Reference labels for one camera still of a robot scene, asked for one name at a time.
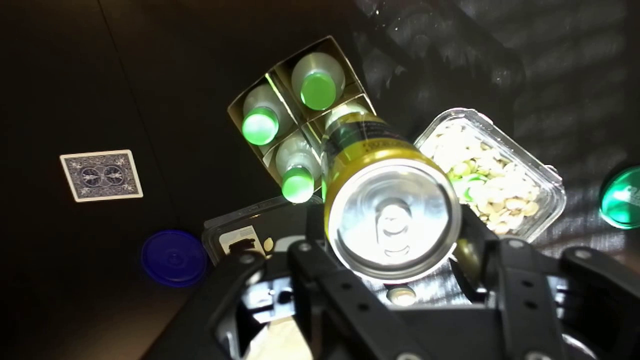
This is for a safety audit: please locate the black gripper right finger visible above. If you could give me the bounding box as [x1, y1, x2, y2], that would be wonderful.
[456, 203, 640, 360]

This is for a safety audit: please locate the cardboard four-bottle carton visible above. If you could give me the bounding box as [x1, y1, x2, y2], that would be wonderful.
[227, 34, 378, 195]

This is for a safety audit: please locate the white bottle with green cap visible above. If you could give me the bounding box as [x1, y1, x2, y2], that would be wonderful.
[324, 101, 377, 136]
[274, 131, 327, 205]
[291, 50, 348, 113]
[241, 82, 287, 148]

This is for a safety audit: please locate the small black labelled box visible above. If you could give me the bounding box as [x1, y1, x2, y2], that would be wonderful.
[200, 195, 329, 268]

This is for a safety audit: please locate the clear plastic container of nuts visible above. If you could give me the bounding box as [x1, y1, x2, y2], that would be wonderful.
[412, 106, 568, 243]

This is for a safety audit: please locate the green plastic spoon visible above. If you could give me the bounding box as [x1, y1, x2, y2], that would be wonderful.
[447, 167, 492, 201]

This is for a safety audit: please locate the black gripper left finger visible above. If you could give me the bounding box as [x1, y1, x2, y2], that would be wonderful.
[142, 238, 429, 360]

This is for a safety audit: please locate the yellow and black drink can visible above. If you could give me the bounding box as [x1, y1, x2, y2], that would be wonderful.
[323, 111, 465, 286]

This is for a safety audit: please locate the playing card pack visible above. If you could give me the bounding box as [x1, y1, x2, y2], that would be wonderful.
[59, 148, 146, 203]

